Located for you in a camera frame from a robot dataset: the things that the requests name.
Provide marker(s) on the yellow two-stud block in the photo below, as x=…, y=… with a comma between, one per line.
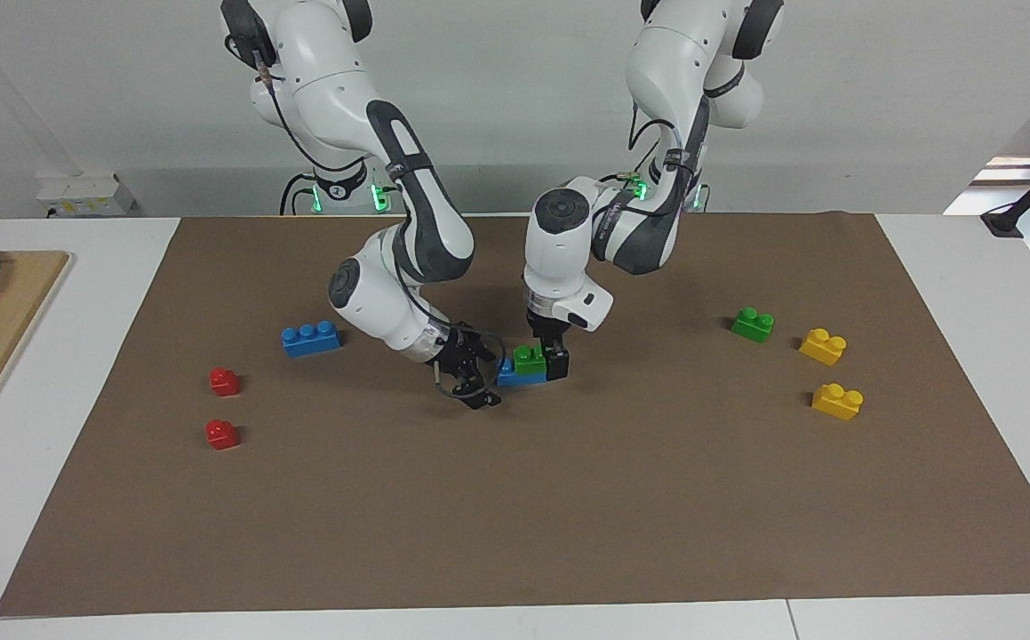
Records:
x=837, y=403
x=823, y=348

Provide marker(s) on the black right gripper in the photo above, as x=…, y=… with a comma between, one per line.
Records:
x=459, y=356

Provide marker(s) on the green two-stud block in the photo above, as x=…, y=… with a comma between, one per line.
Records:
x=753, y=326
x=530, y=361

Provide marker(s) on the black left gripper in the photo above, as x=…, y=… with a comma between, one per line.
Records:
x=548, y=333

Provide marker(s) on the white power strip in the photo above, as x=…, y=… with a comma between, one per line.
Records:
x=83, y=196

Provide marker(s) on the red one-stud block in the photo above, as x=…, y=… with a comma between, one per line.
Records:
x=224, y=383
x=221, y=436

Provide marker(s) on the brown paper mat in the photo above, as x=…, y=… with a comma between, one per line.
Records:
x=514, y=498

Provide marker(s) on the blue three-stud block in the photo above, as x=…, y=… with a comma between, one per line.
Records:
x=311, y=340
x=519, y=378

